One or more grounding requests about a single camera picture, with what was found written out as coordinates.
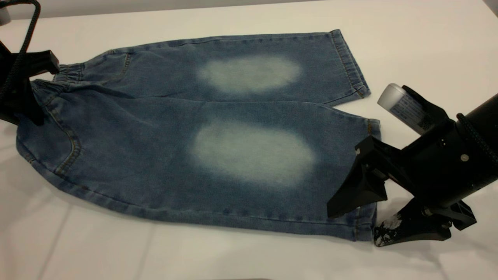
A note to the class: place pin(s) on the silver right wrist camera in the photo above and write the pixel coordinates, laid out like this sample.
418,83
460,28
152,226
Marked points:
400,105

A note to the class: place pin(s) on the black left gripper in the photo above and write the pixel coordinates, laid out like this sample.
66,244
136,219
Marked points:
9,66

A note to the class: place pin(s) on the black right camera mount bracket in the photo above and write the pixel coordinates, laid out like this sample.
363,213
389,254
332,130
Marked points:
433,111

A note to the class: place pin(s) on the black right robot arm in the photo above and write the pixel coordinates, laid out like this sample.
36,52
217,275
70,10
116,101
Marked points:
486,116

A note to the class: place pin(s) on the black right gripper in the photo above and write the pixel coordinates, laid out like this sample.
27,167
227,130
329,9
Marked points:
439,171

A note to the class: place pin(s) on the blue denim pants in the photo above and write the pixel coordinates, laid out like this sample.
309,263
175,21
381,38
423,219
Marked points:
155,136

